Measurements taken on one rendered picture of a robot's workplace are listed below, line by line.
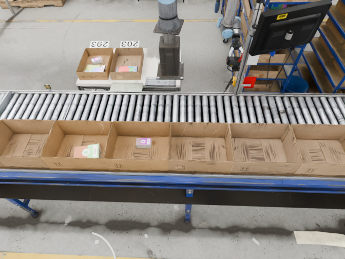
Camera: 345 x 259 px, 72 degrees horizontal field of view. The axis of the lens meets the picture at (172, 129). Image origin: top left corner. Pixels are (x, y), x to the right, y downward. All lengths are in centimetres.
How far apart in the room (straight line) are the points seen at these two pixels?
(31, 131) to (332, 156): 210
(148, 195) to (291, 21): 149
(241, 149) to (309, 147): 46
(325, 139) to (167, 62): 140
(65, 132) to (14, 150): 36
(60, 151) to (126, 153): 46
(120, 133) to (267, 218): 157
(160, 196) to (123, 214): 74
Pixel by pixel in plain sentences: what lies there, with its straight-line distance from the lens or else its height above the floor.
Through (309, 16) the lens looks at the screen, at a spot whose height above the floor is 149.
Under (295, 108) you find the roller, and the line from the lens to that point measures 228.
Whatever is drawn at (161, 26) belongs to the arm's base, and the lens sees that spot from 207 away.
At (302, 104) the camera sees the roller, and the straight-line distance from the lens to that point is 234.
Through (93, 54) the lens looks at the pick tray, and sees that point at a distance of 275.
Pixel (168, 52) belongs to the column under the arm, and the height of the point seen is 102.
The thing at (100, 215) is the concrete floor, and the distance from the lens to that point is 250.
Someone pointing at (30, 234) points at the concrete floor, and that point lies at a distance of 271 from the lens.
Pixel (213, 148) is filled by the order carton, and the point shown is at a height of 89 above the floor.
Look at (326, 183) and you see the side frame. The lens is 175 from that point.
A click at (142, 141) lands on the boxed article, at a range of 165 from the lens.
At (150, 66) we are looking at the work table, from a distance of 249.
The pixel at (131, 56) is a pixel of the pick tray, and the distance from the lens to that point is 263.
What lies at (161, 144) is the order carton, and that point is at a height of 89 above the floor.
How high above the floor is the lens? 228
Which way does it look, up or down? 53 degrees down
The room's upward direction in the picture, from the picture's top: 2 degrees counter-clockwise
